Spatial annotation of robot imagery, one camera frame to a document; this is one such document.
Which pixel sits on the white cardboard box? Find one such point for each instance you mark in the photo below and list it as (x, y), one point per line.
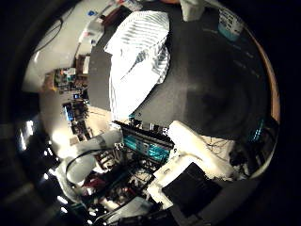
(92, 31)

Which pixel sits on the white striped cloth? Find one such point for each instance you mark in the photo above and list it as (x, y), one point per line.
(138, 62)

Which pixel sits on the teal equipment rack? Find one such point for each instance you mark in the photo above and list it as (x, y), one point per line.
(147, 144)

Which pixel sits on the wooden bowl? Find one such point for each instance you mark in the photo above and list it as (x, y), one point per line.
(169, 1)

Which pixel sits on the printed paper cup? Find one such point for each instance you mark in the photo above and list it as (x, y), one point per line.
(192, 9)

